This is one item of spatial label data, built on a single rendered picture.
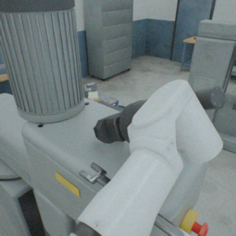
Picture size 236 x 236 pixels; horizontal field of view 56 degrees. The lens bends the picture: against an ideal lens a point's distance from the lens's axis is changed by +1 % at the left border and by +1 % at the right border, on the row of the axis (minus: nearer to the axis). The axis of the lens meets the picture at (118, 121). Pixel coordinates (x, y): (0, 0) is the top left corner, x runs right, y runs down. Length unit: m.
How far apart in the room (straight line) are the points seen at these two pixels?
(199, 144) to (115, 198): 0.16
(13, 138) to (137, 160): 0.65
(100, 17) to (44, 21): 5.00
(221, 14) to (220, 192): 5.19
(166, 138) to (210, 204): 2.74
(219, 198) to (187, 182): 2.62
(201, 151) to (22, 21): 0.44
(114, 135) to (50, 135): 0.20
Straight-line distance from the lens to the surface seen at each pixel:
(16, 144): 0.84
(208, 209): 2.93
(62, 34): 0.58
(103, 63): 5.75
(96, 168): 0.46
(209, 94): 0.36
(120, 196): 0.24
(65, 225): 0.82
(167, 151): 0.27
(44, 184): 0.74
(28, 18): 0.55
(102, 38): 5.61
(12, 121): 0.95
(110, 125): 0.45
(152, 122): 0.27
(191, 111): 0.32
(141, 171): 0.25
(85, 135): 0.57
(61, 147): 0.54
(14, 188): 1.00
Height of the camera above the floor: 2.22
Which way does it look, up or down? 32 degrees down
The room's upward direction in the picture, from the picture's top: straight up
